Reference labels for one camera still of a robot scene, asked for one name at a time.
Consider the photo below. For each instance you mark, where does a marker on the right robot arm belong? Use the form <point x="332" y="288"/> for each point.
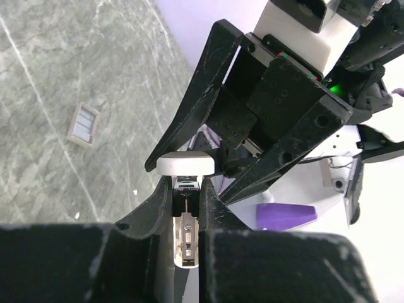
<point x="344" y="45"/>

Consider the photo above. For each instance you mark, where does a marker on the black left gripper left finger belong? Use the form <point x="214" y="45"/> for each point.
<point x="126" y="261"/>

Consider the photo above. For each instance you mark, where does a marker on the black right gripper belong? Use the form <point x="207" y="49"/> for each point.
<point x="275" y="109"/>

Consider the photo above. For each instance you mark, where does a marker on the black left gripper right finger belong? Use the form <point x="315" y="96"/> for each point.
<point x="238" y="264"/>

